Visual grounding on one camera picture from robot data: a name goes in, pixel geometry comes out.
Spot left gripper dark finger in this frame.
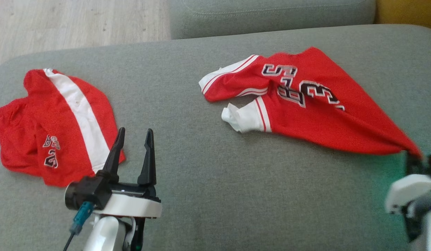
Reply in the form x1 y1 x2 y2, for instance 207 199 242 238
96 127 126 183
137 128 157 186

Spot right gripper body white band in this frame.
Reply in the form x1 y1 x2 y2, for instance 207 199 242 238
385 174 431 214

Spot grey sofa back cushion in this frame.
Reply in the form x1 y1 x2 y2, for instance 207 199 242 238
168 0 376 39

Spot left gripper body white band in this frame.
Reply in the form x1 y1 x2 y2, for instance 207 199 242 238
93 183 163 219

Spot left black cable teal plug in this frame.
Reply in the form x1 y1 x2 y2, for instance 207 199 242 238
63 201 94 251

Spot grey sofa seat cushion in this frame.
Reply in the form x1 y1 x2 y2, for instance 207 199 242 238
0 24 431 251

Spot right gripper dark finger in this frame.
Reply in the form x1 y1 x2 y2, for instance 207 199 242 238
406 151 424 175

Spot red shorts white stripe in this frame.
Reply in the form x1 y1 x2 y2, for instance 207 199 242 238
0 68 126 188

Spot red white jersey shirt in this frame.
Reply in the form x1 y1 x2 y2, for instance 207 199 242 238
199 47 422 158

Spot yellow cushion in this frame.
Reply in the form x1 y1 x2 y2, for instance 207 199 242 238
375 0 431 32

